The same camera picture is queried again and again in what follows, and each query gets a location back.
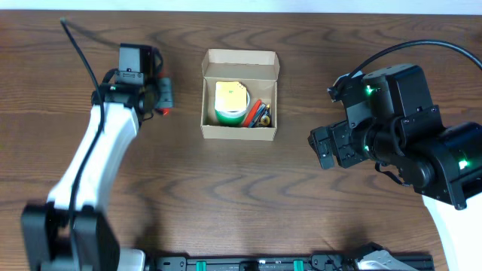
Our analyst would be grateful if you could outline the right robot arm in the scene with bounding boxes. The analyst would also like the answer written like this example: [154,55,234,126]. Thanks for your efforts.
[308,64,481,270]

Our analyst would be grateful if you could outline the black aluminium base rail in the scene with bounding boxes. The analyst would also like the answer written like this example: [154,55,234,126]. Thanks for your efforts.
[143,242,435,271]

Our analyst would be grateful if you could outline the yellow sticky note pad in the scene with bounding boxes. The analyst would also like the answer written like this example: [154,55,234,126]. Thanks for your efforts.
[215,81,248,111]

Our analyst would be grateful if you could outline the long orange utility knife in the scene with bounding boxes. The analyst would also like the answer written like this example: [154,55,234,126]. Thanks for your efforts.
[156,72,169,115]

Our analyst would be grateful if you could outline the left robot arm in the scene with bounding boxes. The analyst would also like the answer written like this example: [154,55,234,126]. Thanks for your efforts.
[20,44,174,270]

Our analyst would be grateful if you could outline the short orange utility knife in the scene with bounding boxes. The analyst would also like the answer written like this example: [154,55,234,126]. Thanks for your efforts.
[242,99,265,127]

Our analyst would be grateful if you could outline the green tape roll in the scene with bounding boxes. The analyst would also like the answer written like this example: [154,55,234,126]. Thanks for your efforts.
[214,87,251,126]

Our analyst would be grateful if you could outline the brown cardboard box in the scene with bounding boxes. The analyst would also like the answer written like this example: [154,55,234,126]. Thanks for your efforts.
[200,49,279,141]

